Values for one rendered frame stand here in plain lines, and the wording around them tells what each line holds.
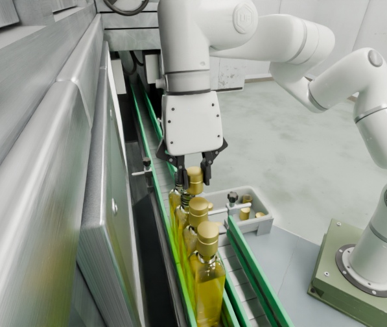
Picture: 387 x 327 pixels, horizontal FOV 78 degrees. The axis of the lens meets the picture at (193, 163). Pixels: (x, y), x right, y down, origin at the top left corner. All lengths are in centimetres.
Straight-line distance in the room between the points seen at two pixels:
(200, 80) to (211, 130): 8
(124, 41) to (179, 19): 92
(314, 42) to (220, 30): 24
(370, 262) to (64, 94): 74
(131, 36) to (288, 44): 89
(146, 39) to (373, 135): 101
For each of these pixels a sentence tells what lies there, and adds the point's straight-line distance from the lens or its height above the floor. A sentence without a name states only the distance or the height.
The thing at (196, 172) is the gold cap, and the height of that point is 119.
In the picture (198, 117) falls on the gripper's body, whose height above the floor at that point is 129.
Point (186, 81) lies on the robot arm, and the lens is 38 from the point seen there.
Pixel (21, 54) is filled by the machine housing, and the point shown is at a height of 142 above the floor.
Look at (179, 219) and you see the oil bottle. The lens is 50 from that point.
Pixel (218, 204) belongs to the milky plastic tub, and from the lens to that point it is 96.
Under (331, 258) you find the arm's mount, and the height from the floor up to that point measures 84.
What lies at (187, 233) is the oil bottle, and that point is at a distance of 47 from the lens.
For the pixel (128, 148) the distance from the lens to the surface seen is 148.
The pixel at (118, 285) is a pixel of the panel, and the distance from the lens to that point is 26.
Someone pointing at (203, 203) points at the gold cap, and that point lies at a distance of 42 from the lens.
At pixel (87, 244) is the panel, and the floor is 130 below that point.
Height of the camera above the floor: 145
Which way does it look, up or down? 35 degrees down
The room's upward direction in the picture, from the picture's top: straight up
